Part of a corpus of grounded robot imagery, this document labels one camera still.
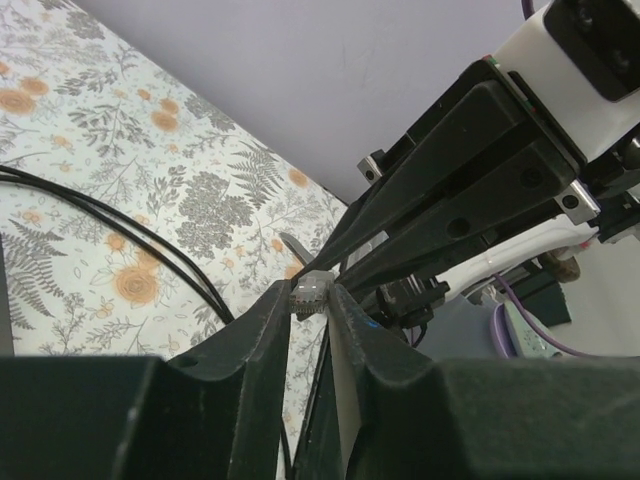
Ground black cable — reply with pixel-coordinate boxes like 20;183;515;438
0;165;294;480

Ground grey cable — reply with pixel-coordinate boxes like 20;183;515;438
279;232;336;321

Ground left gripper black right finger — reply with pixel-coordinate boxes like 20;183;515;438
327;285;639;479

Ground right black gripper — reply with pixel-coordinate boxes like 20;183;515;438
308;58;599;293

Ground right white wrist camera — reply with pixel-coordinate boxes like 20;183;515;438
493;1;639;162

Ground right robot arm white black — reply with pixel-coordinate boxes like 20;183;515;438
311;57;639;327

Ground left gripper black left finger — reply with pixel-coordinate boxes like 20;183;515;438
1;280;291;479

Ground floral tablecloth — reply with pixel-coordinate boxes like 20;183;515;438
1;1;344;358

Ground black network switch box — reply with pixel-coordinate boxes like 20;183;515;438
0;252;14;356

